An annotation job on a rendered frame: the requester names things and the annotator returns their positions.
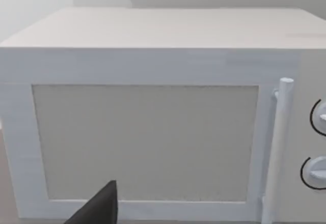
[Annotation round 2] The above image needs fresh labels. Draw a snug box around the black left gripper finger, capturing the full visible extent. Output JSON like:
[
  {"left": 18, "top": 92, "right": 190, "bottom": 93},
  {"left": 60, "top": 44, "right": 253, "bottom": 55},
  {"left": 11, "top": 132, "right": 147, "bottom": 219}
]
[{"left": 63, "top": 180, "right": 119, "bottom": 224}]

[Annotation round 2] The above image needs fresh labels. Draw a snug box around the pale microwave door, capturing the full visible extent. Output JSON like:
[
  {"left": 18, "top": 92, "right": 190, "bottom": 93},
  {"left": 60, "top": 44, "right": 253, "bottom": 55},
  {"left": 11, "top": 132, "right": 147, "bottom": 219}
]
[{"left": 0, "top": 47, "right": 301, "bottom": 222}]

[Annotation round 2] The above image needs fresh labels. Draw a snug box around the pale microwave door handle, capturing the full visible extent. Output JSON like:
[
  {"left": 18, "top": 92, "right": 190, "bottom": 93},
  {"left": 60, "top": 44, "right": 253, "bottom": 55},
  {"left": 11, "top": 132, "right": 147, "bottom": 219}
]
[{"left": 258, "top": 77, "right": 294, "bottom": 224}]

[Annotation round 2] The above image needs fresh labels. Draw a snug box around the pale microwave knob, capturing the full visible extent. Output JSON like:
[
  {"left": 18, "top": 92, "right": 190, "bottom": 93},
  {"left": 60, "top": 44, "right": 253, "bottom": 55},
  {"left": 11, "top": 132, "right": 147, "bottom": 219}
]
[
  {"left": 310, "top": 99, "right": 326, "bottom": 136},
  {"left": 300, "top": 156, "right": 326, "bottom": 190}
]

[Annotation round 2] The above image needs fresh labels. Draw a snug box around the pale microwave oven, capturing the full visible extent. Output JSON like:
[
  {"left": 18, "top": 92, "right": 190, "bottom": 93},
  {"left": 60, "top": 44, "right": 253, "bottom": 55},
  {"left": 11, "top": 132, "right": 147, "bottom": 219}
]
[{"left": 0, "top": 7, "right": 326, "bottom": 224}]

